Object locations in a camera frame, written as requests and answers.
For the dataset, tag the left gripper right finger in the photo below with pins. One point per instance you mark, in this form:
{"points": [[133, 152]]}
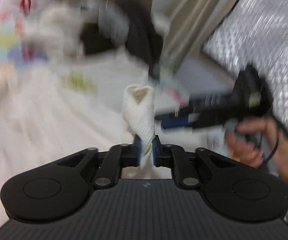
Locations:
{"points": [[176, 159]]}

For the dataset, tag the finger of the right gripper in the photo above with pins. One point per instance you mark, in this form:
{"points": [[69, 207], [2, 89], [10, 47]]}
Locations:
{"points": [[194, 102], [194, 119]]}

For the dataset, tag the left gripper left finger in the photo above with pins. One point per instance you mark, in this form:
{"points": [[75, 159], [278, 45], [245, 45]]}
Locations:
{"points": [[115, 160]]}

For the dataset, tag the white sweater with green monster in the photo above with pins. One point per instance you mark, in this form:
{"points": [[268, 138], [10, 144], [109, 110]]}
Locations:
{"points": [[51, 110]]}

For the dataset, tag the person's right hand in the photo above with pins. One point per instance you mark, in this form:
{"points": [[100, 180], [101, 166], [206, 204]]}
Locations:
{"points": [[254, 137]]}

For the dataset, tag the silver bubble foil sheet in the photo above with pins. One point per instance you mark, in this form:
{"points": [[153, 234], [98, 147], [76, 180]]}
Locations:
{"points": [[256, 32]]}

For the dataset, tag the dark brown garment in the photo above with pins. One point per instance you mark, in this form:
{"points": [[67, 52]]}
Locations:
{"points": [[143, 40]]}

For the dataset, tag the beige curtain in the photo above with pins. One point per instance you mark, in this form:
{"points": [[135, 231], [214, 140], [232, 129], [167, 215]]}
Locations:
{"points": [[191, 21]]}

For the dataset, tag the grey garment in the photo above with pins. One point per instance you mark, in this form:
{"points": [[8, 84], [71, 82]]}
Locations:
{"points": [[110, 19]]}

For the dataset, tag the cream fleece garment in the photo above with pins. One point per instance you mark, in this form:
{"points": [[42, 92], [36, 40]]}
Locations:
{"points": [[57, 32]]}

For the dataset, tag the floral quilt bedspread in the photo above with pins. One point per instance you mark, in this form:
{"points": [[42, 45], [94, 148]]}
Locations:
{"points": [[13, 53]]}

